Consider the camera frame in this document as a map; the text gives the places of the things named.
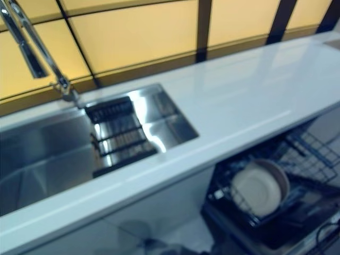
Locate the stainless steel sink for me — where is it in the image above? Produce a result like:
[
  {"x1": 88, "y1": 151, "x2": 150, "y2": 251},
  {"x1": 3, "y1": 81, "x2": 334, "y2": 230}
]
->
[{"x1": 0, "y1": 83, "x2": 200, "y2": 217}]

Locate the chrome kitchen faucet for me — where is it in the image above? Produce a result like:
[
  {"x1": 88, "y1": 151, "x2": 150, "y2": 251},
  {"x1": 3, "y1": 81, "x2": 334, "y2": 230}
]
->
[{"x1": 0, "y1": 0, "x2": 80, "y2": 108}]

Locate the black wire dishwasher plate rack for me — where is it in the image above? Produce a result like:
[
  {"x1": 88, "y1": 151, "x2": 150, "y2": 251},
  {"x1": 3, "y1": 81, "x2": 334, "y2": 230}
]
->
[{"x1": 207, "y1": 154, "x2": 319, "y2": 226}]

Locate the white cabinet door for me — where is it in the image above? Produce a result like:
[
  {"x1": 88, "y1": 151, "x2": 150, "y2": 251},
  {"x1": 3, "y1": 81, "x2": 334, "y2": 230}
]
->
[
  {"x1": 15, "y1": 215, "x2": 112, "y2": 255},
  {"x1": 100, "y1": 169, "x2": 213, "y2": 255}
]

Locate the black sink drying rack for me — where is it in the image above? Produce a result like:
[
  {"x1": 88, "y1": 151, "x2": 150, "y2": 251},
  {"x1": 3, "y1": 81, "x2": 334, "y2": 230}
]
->
[{"x1": 84, "y1": 96, "x2": 159, "y2": 179}]

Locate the open dishwasher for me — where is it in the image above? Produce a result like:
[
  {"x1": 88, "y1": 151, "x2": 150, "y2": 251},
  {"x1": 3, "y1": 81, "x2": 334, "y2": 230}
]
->
[{"x1": 200, "y1": 119, "x2": 340, "y2": 255}]

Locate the flat wire dishwasher rack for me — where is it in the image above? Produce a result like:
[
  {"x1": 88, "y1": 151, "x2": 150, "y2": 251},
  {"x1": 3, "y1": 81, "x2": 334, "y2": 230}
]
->
[{"x1": 276, "y1": 130, "x2": 340, "y2": 184}]

